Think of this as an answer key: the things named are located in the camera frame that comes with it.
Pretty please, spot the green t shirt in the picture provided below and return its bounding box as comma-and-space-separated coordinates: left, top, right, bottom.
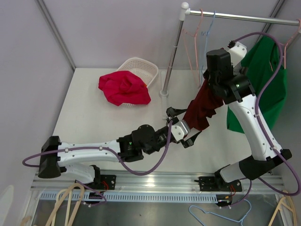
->
226, 35, 288, 134

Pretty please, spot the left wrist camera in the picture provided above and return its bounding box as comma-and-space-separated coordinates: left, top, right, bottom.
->
171, 120, 190, 142

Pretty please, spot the beige hangers lower left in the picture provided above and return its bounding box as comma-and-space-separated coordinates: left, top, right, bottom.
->
19, 183, 85, 226

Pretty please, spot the left black mount plate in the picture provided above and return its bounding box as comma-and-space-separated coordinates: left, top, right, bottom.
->
85, 174, 116, 190

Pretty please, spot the pink t shirt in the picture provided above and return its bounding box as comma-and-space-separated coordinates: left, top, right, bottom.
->
98, 71, 151, 106

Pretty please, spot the blue hanger on floor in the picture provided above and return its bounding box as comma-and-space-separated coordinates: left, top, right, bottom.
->
189, 199, 252, 226

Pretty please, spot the maroon t shirt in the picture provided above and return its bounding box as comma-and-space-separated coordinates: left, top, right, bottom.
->
183, 79, 223, 131

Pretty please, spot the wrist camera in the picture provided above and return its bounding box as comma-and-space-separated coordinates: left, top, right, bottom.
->
227, 41, 247, 67
171, 120, 190, 142

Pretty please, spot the right black mount plate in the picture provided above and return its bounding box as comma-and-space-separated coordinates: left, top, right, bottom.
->
194, 176, 243, 192

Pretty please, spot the black mount plate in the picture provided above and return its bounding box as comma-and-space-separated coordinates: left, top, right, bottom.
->
194, 176, 243, 192
85, 174, 116, 190

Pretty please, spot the white perforated plastic basket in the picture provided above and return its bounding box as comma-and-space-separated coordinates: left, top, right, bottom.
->
116, 57, 159, 109

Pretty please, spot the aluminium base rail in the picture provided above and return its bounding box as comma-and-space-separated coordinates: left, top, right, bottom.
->
30, 170, 285, 194

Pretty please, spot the beige hanger lower right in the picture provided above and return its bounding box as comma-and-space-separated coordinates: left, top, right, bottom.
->
268, 195, 297, 226

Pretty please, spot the white slotted cable duct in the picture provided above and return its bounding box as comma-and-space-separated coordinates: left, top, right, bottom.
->
40, 191, 218, 203

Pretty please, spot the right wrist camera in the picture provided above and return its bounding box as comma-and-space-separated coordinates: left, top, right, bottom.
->
227, 41, 247, 67

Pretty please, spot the silver clothes rack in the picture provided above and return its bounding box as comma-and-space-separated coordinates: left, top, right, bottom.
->
159, 1, 301, 120

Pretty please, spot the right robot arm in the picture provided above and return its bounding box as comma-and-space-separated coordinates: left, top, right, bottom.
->
205, 49, 292, 191

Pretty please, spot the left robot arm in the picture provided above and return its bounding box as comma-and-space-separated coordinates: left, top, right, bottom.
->
38, 107, 199, 189

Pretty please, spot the pink wire hanger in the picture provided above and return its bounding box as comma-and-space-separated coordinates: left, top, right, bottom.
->
182, 8, 204, 88
280, 18, 301, 69

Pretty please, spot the blue wire hanger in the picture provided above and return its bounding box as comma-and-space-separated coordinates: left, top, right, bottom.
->
198, 10, 216, 88

